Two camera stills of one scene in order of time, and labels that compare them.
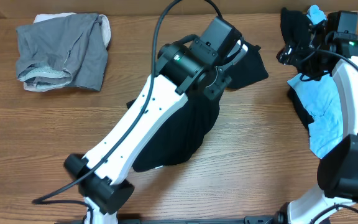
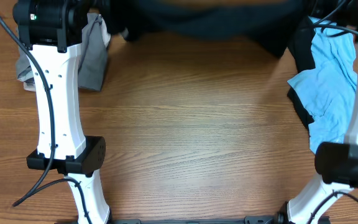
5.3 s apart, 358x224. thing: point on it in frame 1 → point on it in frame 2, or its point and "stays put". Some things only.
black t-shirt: (178, 137) → (270, 26)
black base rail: (232, 219) stays put
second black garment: (296, 30) stays put
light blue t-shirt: (319, 95) stays put
